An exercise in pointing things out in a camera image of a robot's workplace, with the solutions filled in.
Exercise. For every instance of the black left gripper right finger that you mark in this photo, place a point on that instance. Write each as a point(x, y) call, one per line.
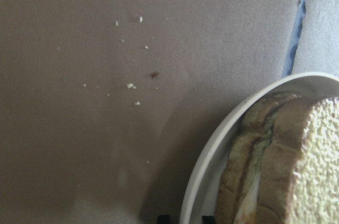
point(207, 219)

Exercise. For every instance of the white round plate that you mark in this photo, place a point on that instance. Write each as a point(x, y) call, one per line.
point(202, 189)

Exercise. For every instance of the toasted bread slice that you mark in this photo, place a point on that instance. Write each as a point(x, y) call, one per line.
point(299, 174)

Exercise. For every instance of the bread slice on plate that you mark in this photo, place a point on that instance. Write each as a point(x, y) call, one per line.
point(245, 158)

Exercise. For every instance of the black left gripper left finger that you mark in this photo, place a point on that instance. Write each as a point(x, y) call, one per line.
point(163, 219)

